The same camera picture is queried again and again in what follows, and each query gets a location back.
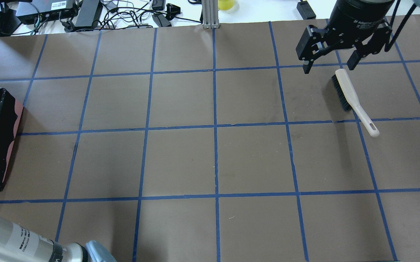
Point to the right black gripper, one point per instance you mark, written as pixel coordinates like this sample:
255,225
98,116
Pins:
362,19

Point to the beige hand brush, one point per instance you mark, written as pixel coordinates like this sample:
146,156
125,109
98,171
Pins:
349,100

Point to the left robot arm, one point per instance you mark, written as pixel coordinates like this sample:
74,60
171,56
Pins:
18,244

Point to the black power adapter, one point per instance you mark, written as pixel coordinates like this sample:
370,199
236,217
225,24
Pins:
305,10

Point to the aluminium frame post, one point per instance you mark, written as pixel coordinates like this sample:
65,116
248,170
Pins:
210,14

